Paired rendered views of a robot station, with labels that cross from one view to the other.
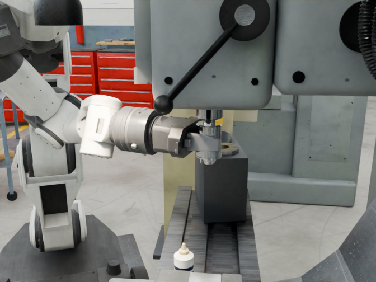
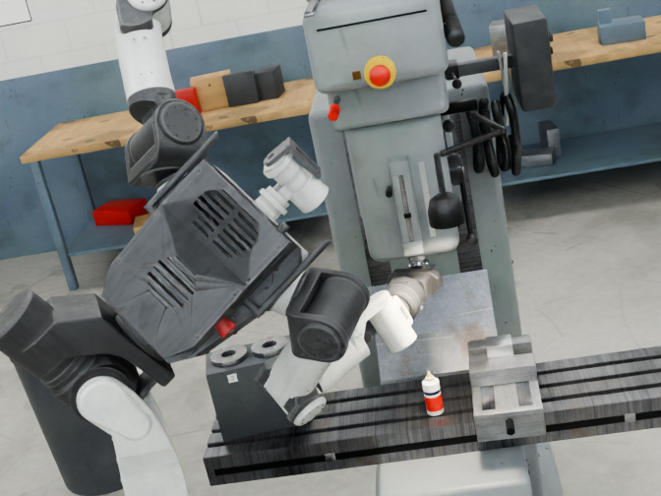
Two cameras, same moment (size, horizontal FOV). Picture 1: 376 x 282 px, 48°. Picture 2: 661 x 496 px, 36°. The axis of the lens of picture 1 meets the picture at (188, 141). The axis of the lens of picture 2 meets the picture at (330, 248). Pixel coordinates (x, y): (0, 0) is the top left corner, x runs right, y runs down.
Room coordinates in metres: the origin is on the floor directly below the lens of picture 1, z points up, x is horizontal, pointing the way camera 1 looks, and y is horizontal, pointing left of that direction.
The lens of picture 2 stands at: (0.82, 2.08, 2.16)
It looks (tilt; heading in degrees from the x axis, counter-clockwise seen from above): 21 degrees down; 273
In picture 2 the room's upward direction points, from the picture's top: 12 degrees counter-clockwise
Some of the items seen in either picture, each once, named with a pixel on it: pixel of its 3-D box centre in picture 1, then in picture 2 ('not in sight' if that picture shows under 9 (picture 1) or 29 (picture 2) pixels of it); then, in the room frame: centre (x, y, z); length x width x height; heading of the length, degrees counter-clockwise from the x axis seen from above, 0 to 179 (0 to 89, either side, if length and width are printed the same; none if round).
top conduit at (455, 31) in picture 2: not in sight; (448, 19); (0.59, -0.06, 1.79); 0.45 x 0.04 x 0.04; 85
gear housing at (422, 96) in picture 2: not in sight; (388, 81); (0.74, -0.08, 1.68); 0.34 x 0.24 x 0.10; 85
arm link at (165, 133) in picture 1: (163, 134); (408, 291); (0.78, 0.05, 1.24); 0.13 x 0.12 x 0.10; 157
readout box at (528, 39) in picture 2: not in sight; (531, 56); (0.38, -0.31, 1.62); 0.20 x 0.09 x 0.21; 85
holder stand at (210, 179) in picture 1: (219, 174); (258, 385); (1.17, -0.09, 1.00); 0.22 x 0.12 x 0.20; 5
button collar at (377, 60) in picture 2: not in sight; (380, 72); (0.76, 0.19, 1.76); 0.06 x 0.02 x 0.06; 175
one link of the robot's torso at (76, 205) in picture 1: (58, 224); not in sight; (1.48, 0.50, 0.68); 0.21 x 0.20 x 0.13; 17
